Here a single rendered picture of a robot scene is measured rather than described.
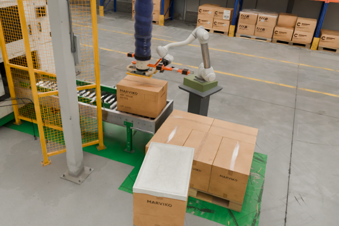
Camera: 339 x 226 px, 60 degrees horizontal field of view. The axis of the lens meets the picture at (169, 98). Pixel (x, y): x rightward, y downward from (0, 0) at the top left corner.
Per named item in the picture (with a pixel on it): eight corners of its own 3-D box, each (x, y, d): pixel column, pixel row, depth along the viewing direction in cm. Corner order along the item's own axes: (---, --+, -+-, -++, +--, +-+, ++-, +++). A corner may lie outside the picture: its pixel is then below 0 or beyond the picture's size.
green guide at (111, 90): (41, 76, 499) (40, 71, 494) (45, 74, 507) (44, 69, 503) (125, 96, 452) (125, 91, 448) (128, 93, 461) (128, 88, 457)
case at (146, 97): (116, 110, 414) (116, 84, 396) (128, 98, 448) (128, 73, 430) (157, 118, 399) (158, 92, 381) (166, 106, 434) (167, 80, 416)
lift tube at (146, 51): (131, 59, 384) (131, -28, 337) (138, 54, 402) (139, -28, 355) (146, 62, 377) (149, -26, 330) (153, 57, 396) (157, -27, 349)
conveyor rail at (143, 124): (16, 98, 458) (13, 87, 449) (18, 96, 462) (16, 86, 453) (152, 134, 391) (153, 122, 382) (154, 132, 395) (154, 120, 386)
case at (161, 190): (182, 234, 231) (186, 196, 213) (132, 225, 236) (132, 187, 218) (190, 181, 284) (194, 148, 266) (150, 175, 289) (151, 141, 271)
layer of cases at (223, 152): (144, 172, 362) (145, 146, 344) (172, 132, 446) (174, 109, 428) (242, 203, 327) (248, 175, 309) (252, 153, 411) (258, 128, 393)
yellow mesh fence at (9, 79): (12, 123, 467) (-17, -19, 372) (17, 120, 475) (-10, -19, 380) (74, 142, 433) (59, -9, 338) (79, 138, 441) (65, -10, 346)
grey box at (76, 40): (63, 60, 317) (60, 33, 303) (66, 59, 321) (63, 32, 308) (78, 63, 311) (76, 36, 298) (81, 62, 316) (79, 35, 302)
